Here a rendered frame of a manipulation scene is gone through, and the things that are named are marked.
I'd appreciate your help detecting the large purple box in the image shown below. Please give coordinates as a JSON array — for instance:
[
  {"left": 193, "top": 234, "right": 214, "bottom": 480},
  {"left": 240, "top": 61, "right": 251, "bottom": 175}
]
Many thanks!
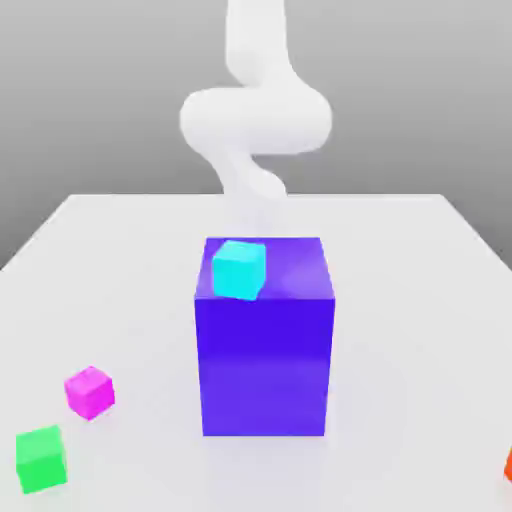
[{"left": 193, "top": 236, "right": 336, "bottom": 438}]

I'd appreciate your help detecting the small magenta cube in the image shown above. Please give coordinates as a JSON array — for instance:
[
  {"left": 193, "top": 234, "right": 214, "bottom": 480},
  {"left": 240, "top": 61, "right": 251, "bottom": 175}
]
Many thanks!
[{"left": 63, "top": 365, "right": 116, "bottom": 422}]

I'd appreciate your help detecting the small cyan cube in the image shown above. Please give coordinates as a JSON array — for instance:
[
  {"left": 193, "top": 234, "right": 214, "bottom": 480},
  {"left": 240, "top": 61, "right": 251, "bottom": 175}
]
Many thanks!
[{"left": 211, "top": 239, "right": 268, "bottom": 302}]

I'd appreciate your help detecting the small green cube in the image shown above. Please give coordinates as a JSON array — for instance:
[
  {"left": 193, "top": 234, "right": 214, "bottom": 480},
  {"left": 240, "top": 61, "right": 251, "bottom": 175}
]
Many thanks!
[{"left": 15, "top": 424, "right": 69, "bottom": 496}]

